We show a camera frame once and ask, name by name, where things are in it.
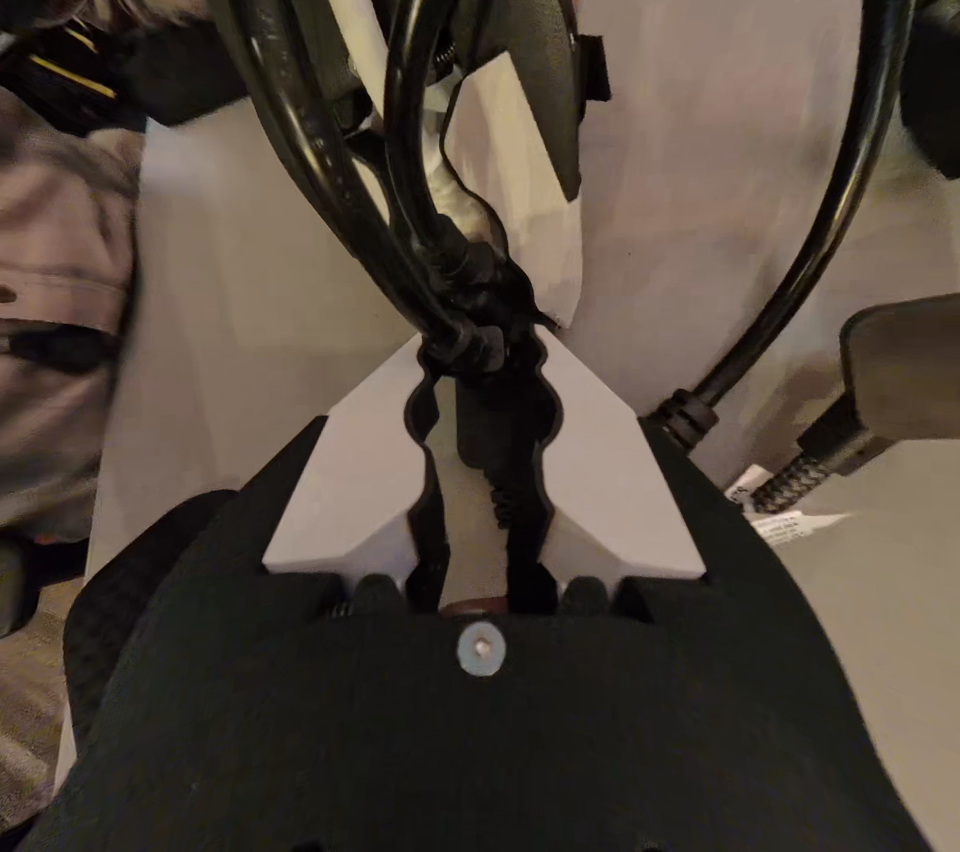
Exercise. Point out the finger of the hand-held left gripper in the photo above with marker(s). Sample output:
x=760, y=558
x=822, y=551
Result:
x=525, y=191

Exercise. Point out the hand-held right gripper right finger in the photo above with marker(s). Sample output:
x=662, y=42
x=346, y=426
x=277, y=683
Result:
x=615, y=492

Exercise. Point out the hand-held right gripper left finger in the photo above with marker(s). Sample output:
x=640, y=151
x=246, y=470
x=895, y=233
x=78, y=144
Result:
x=345, y=492

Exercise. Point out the black bag with yellow stripes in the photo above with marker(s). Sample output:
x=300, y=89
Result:
x=172, y=79

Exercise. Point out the person's grey clothing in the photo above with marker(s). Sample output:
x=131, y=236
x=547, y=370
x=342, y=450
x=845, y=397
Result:
x=60, y=229

